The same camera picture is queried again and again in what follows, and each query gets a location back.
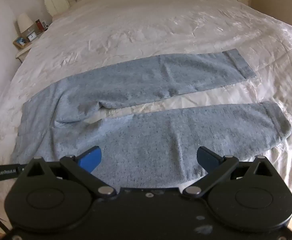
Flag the cream satin bedspread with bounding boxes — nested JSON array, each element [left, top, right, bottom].
[[0, 0, 292, 191]]

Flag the small white clock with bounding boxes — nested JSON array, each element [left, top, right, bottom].
[[27, 31, 38, 42]]

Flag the white left nightstand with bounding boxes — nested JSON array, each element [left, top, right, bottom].
[[15, 24, 49, 63]]

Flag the wooden picture frame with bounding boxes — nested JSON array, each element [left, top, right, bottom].
[[13, 36, 29, 49]]

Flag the red small bottle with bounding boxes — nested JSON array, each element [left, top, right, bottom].
[[35, 20, 43, 31]]

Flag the white table lamp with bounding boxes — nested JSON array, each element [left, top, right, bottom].
[[17, 13, 34, 33]]

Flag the light blue knit pants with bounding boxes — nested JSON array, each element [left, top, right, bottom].
[[11, 49, 292, 189]]

